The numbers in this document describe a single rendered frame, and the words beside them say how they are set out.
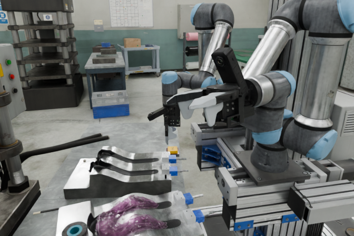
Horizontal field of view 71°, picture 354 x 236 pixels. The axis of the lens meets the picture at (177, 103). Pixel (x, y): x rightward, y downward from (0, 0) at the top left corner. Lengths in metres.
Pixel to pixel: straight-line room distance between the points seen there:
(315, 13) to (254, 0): 7.75
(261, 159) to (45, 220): 0.93
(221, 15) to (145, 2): 6.21
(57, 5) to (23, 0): 0.50
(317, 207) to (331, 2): 0.71
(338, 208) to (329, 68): 0.54
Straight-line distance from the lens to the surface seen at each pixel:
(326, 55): 0.87
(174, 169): 1.25
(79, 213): 1.08
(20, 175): 1.49
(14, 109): 1.66
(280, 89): 0.65
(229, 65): 0.53
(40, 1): 4.87
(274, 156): 1.04
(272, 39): 0.85
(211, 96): 0.47
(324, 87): 0.89
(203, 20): 1.37
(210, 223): 1.99
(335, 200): 1.18
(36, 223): 1.28
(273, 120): 0.68
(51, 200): 1.37
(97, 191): 1.28
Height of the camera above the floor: 1.61
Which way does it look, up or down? 19 degrees down
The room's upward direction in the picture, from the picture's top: straight up
